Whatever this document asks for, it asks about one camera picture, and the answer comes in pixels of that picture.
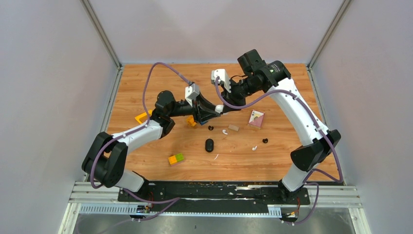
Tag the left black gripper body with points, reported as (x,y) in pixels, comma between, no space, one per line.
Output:
(197,111)

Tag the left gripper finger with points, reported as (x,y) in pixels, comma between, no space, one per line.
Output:
(204,103)
(212,115)

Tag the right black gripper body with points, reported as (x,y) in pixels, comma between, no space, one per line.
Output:
(237,95)

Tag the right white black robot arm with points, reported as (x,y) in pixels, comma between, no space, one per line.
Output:
(262,79)

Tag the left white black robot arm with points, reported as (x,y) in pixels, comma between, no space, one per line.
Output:
(106,158)

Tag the black oval case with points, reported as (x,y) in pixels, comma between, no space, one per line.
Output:
(209,145)

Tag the yellow toy brick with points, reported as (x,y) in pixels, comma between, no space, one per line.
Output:
(191,122)

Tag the small wooden block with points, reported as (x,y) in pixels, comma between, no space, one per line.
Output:
(233,127)

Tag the pink card box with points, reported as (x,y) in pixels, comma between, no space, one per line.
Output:
(256,119)

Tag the orange green toy brick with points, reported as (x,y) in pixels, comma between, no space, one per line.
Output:
(175,159)

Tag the orange triangular plastic piece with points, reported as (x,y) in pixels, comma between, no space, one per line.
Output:
(143,117)

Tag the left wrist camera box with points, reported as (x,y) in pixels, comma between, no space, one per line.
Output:
(191,93)

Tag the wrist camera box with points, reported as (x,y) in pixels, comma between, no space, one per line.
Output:
(221,76)
(191,93)

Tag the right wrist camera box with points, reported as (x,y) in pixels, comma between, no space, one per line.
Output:
(221,76)

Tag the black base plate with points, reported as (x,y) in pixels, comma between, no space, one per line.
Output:
(245,197)

